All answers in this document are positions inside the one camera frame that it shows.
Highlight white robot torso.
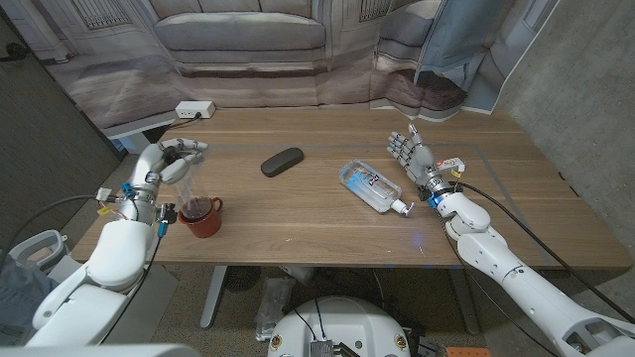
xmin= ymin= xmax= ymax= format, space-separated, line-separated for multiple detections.
xmin=267 ymin=296 xmax=412 ymax=357

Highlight clear dispenser bottle black pump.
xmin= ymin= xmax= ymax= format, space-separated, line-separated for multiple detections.
xmin=171 ymin=148 xmax=213 ymax=222

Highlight printed sofa backdrop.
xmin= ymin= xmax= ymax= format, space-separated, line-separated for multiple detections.
xmin=0 ymin=0 xmax=562 ymax=140

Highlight white table leg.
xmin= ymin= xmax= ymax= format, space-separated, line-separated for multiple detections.
xmin=448 ymin=267 xmax=481 ymax=336
xmin=199 ymin=265 xmax=228 ymax=329

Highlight clear plastic bag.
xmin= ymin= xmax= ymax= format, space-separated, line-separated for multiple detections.
xmin=255 ymin=276 xmax=298 ymax=342

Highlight black power strip cable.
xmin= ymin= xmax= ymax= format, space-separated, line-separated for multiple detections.
xmin=168 ymin=112 xmax=203 ymax=131

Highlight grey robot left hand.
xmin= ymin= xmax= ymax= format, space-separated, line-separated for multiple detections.
xmin=118 ymin=137 xmax=209 ymax=224

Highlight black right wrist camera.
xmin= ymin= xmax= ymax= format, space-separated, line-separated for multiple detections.
xmin=417 ymin=185 xmax=441 ymax=208

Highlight black glasses case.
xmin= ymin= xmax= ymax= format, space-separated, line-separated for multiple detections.
xmin=260 ymin=146 xmax=306 ymax=179

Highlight white power strip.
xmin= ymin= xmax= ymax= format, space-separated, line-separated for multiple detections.
xmin=175 ymin=100 xmax=216 ymax=120

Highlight orange block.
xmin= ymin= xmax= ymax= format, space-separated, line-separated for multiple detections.
xmin=445 ymin=346 xmax=492 ymax=357

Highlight white side table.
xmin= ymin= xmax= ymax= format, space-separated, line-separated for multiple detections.
xmin=103 ymin=116 xmax=178 ymax=156

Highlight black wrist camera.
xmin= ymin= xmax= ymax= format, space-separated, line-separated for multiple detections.
xmin=156 ymin=202 xmax=179 ymax=237
xmin=417 ymin=185 xmax=441 ymax=208

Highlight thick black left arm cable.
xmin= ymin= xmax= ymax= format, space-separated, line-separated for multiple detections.
xmin=0 ymin=193 xmax=108 ymax=262

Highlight black wall fixture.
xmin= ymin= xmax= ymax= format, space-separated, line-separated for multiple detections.
xmin=0 ymin=42 xmax=29 ymax=63

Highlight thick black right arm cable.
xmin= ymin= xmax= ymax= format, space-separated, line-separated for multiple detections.
xmin=455 ymin=180 xmax=635 ymax=324

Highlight person's leg in jeans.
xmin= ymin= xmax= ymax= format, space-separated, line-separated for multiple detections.
xmin=0 ymin=267 xmax=61 ymax=343

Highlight red mug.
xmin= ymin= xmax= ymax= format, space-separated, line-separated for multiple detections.
xmin=177 ymin=195 xmax=224 ymax=239

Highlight clear hand sanitizer bottle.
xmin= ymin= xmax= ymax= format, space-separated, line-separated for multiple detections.
xmin=338 ymin=159 xmax=416 ymax=217

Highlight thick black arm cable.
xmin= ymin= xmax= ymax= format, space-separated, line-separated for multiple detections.
xmin=0 ymin=193 xmax=108 ymax=262
xmin=455 ymin=180 xmax=635 ymax=324

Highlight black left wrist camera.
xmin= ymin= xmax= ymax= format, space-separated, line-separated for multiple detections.
xmin=156 ymin=202 xmax=179 ymax=237

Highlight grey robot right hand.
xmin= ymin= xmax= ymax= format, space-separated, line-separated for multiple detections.
xmin=386 ymin=122 xmax=455 ymax=193

